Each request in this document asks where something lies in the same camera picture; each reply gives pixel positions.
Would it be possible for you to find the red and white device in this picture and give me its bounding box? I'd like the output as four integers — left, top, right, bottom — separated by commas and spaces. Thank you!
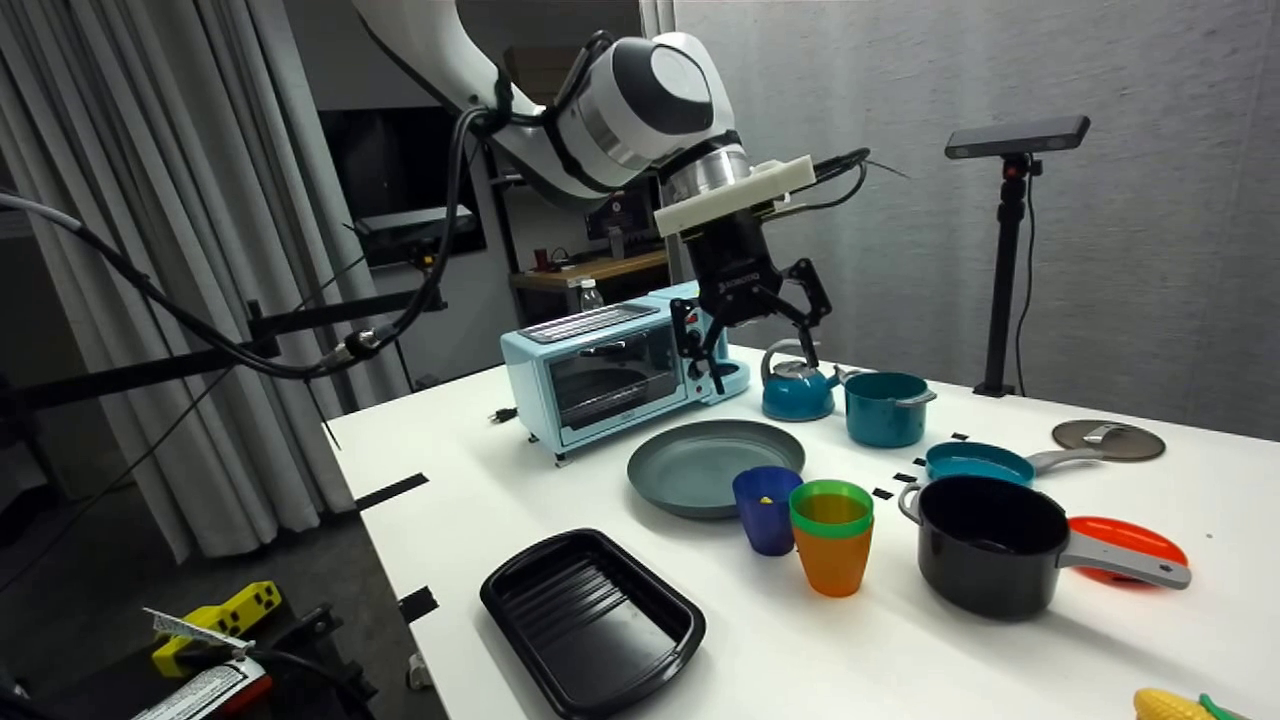
132, 653, 278, 720

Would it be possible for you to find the grey pleated curtain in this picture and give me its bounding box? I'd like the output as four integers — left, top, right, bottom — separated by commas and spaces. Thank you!
0, 0, 417, 563

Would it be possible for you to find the green plastic cup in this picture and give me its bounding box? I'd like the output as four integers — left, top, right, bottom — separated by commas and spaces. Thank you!
788, 478, 878, 544

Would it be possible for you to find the grey round pot lid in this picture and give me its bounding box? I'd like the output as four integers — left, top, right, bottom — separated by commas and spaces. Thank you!
1047, 415, 1171, 466

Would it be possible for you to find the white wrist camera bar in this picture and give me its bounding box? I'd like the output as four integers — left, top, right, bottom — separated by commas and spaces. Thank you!
652, 151, 821, 240

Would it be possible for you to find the yellow hand tool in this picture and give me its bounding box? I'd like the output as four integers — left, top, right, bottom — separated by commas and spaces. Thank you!
147, 576, 288, 685

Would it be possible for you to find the blue plastic cup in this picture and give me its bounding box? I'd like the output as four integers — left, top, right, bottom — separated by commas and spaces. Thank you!
729, 461, 806, 559

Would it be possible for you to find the teal toy pot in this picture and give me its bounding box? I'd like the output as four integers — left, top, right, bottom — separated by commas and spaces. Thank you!
838, 367, 938, 452

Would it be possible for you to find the teal toy kettle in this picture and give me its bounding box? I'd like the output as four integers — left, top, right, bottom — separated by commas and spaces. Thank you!
756, 332, 847, 423

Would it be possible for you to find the black camera tripod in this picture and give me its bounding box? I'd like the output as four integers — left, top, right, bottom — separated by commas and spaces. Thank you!
972, 147, 1047, 400

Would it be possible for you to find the yellow toy corn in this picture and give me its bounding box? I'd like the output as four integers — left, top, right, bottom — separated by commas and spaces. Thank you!
1130, 685, 1257, 720

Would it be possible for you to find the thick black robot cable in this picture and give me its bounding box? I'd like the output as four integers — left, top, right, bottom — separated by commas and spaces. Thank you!
0, 75, 517, 386

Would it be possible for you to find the grey fabric backdrop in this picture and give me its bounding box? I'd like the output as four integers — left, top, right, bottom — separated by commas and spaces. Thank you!
635, 0, 1280, 442

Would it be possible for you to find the grey-green round plate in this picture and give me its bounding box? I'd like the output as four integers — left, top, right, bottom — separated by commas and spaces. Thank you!
624, 415, 806, 525

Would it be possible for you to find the black baking tray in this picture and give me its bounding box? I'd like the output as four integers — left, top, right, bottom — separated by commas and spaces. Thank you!
476, 525, 711, 720

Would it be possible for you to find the dark wall screen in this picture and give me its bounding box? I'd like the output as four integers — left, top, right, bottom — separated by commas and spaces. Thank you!
315, 105, 473, 223

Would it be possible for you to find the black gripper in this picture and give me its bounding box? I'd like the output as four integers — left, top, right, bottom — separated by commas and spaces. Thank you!
666, 210, 838, 400

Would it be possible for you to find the small teal frying pan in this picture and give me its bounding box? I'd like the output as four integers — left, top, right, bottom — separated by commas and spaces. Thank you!
910, 432, 1107, 491

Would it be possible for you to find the long black metal bar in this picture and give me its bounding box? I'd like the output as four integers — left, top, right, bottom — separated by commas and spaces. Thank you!
0, 332, 284, 415

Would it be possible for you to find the dark storage shelf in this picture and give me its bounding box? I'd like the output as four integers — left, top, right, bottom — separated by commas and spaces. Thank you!
484, 174, 672, 332

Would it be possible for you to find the black tripod-mounted camera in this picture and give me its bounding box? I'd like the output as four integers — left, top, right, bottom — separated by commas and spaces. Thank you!
938, 113, 1094, 164

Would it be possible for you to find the black pot with grey handle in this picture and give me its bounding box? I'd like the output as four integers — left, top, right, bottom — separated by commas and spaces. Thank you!
895, 473, 1194, 625

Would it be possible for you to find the black stereo camera bar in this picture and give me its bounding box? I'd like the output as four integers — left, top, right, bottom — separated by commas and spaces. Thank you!
351, 201, 493, 268

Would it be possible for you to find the light blue toaster oven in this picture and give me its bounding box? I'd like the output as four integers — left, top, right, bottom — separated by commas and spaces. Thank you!
494, 276, 752, 466

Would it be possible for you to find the orange plastic cup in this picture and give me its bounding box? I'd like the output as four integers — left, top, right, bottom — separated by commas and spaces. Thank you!
792, 527, 876, 600

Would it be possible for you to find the short black metal bar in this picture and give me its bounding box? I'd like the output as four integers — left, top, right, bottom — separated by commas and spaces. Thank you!
245, 279, 453, 342

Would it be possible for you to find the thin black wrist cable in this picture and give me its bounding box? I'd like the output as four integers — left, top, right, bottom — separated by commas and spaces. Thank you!
763, 146, 910, 223

